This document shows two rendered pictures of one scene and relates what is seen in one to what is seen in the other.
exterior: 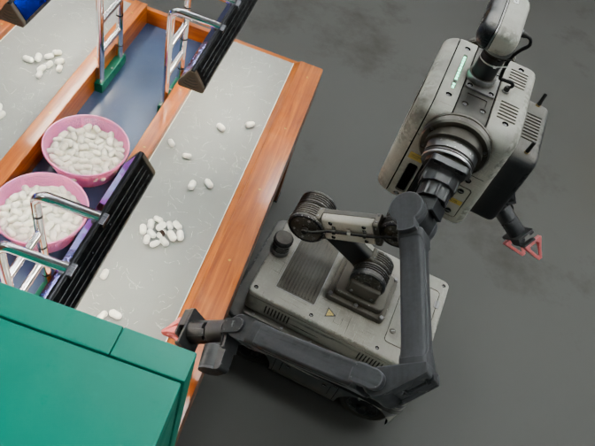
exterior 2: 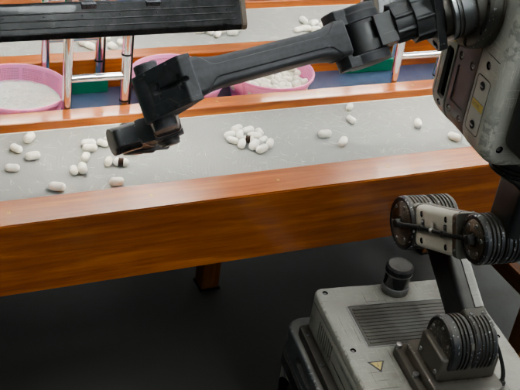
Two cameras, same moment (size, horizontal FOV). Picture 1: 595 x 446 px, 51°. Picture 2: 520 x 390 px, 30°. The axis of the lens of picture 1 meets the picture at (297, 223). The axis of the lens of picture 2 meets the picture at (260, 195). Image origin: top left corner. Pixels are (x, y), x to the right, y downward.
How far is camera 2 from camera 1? 1.63 m
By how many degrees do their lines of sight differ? 49
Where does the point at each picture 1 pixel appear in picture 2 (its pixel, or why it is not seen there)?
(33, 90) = (280, 35)
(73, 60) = not seen: hidden behind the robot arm
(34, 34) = not seen: hidden behind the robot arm
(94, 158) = (265, 82)
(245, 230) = (326, 176)
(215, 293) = (230, 186)
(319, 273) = (413, 333)
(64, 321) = not seen: outside the picture
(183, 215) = (287, 145)
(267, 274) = (351, 294)
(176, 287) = (207, 170)
